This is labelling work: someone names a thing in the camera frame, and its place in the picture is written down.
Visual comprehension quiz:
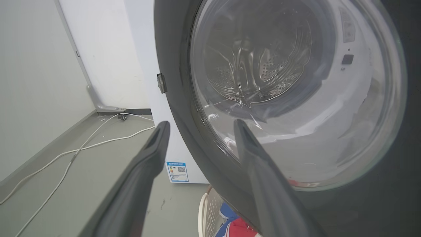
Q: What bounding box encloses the white washing machine body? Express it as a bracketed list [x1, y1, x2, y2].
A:
[124, 0, 379, 184]

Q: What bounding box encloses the white laundry basket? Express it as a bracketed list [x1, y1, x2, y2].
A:
[198, 185, 263, 237]

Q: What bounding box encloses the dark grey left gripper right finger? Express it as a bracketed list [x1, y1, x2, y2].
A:
[233, 119, 324, 237]

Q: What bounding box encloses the blue and red clothing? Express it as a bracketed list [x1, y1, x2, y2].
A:
[215, 202, 259, 237]

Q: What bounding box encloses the energy label sticker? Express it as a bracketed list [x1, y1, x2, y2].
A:
[166, 161, 189, 182]

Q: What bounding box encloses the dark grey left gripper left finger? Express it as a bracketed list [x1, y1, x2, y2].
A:
[78, 121, 171, 237]

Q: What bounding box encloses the metal door latch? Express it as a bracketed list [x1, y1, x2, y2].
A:
[157, 73, 167, 94]

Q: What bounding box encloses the grey metal frame leg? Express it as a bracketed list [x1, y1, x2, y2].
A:
[54, 0, 127, 112]

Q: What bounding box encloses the white cable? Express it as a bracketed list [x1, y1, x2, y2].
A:
[0, 126, 156, 205]
[14, 113, 154, 237]

